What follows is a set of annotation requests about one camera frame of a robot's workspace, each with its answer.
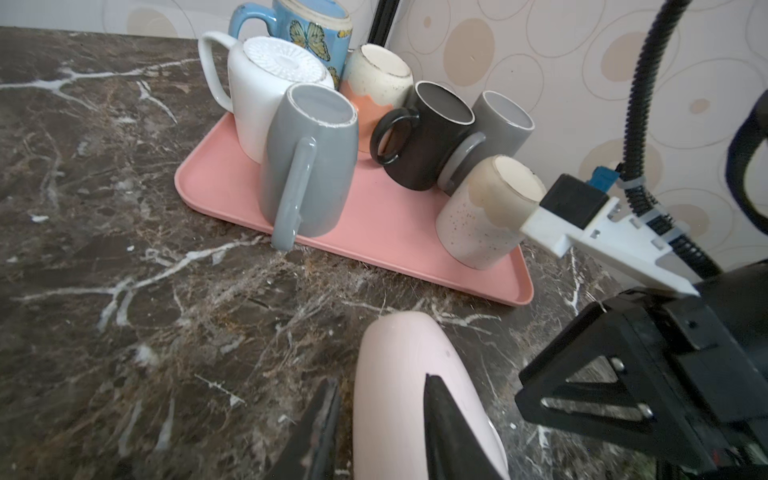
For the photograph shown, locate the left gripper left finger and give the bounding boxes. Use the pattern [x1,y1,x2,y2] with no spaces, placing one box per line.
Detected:
[266,378,341,480]

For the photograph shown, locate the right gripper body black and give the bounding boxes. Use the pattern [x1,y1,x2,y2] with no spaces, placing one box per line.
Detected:
[515,261,767,479]

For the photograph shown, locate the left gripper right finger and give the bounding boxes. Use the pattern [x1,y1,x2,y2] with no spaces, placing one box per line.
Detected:
[423,374,502,480]

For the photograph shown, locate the pale pink mug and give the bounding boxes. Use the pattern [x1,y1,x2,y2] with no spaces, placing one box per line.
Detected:
[353,311,509,479]

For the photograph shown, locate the light grey mug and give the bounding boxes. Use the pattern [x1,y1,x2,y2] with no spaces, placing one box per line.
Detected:
[259,83,359,251]

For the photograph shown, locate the speckled cream mug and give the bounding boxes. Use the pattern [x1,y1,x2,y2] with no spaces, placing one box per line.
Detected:
[436,155,546,270]

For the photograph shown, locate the dark grey mug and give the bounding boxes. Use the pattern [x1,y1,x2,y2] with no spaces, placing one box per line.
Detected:
[437,90,535,196]

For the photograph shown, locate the black mug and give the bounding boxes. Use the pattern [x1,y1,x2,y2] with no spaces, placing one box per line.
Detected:
[369,80,475,191]

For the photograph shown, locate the cream and salmon mug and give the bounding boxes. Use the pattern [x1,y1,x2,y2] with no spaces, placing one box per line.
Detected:
[340,43,414,154]

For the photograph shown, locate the white ribbed mug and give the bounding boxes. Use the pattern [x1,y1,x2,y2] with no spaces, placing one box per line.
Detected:
[198,31,334,163]

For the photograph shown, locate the blue butterfly mug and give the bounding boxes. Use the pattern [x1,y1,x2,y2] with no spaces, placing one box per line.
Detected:
[228,0,353,90]

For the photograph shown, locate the pink plastic tray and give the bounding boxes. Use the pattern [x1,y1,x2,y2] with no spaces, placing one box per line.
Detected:
[174,114,534,306]

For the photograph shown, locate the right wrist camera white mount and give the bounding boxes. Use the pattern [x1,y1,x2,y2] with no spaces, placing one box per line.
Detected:
[520,174,699,296]

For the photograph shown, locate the black corrugated cable right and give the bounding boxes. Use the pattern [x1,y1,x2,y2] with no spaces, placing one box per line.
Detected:
[620,0,724,280]

